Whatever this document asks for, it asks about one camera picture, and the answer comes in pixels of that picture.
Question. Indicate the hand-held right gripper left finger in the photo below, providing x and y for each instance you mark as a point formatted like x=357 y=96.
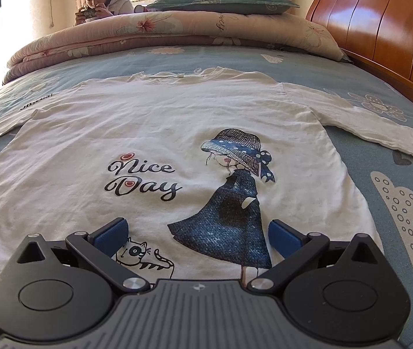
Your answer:
x=110 y=238

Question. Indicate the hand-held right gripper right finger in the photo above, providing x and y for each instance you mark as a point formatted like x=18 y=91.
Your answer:
x=286 y=240

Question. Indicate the green floral pillow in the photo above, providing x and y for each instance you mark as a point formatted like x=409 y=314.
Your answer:
x=228 y=0

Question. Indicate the wooden headboard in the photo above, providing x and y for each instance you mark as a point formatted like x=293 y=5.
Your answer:
x=373 y=25

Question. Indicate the white printed long-sleeve shirt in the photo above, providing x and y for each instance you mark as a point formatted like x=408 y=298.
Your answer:
x=83 y=145

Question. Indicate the pink floral folded quilt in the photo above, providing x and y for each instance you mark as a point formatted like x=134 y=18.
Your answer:
x=177 y=25

